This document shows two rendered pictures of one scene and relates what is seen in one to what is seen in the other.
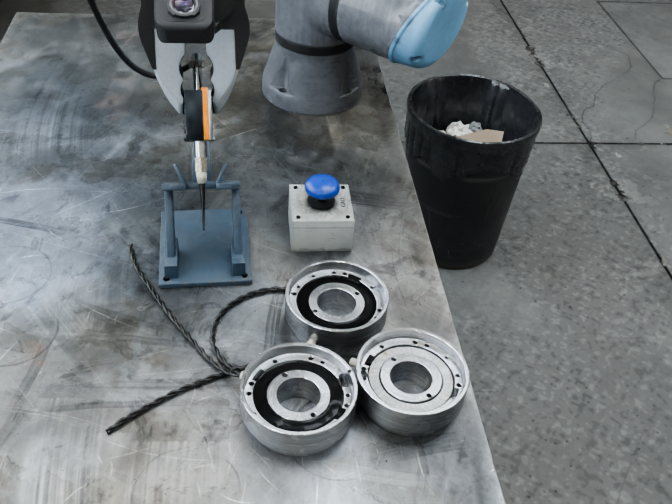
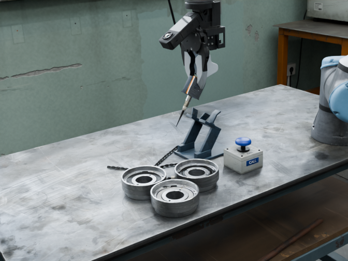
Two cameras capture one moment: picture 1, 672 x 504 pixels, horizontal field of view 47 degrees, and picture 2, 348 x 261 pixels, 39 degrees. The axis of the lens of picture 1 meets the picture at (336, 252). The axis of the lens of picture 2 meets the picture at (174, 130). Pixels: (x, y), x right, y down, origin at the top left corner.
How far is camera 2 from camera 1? 95 cm
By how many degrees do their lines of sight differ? 59
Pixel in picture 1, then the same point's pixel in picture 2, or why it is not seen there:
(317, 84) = (323, 126)
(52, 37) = (276, 92)
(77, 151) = (221, 119)
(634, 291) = not seen: outside the picture
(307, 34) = (322, 99)
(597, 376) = not seen: outside the picture
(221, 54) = (198, 64)
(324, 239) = (232, 163)
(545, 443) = not seen: outside the picture
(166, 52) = (186, 60)
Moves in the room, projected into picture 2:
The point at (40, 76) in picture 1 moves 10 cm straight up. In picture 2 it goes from (250, 100) to (251, 73)
